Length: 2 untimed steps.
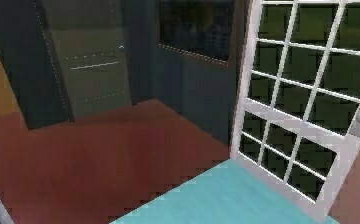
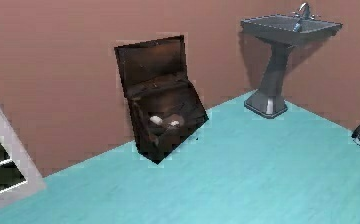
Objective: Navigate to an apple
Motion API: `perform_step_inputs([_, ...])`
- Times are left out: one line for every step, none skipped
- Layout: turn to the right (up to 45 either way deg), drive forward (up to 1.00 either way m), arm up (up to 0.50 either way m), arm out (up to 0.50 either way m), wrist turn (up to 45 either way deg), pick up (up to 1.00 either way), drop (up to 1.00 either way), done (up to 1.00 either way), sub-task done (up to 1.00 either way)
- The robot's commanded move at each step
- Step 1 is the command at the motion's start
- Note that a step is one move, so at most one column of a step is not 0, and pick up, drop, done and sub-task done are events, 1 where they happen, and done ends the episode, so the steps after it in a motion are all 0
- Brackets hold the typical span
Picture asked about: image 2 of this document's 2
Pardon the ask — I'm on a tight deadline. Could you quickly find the white shelf unit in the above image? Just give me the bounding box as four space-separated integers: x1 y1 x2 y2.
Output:
0 89 48 214

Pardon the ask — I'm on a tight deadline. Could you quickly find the silver sink tap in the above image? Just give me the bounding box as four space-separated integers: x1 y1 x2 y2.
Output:
291 2 316 33

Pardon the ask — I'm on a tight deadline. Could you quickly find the dark brown toilet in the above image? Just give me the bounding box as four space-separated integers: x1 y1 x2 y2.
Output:
113 34 210 165

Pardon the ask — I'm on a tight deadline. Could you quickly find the grey pedestal sink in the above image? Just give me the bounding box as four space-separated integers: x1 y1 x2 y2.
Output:
240 13 343 120

